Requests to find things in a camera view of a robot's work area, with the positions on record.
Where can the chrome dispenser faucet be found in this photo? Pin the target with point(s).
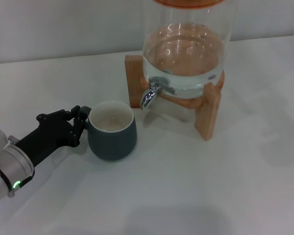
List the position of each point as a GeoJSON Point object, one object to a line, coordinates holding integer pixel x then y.
{"type": "Point", "coordinates": [149, 96]}

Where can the dark grey ceramic cup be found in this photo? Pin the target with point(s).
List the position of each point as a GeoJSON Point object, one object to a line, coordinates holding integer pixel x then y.
{"type": "Point", "coordinates": [112, 145]}

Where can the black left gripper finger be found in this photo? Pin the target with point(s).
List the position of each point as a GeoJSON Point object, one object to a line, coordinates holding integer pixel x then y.
{"type": "Point", "coordinates": [61, 113]}
{"type": "Point", "coordinates": [77, 129]}

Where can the glass water dispenser jar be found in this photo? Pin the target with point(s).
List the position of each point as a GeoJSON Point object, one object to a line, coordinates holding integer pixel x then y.
{"type": "Point", "coordinates": [186, 36]}

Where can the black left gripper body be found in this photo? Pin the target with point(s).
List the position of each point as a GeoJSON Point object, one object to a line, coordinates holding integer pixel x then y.
{"type": "Point", "coordinates": [49, 139]}

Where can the wooden dispenser stand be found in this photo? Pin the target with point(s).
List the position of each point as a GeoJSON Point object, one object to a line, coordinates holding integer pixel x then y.
{"type": "Point", "coordinates": [209, 115]}

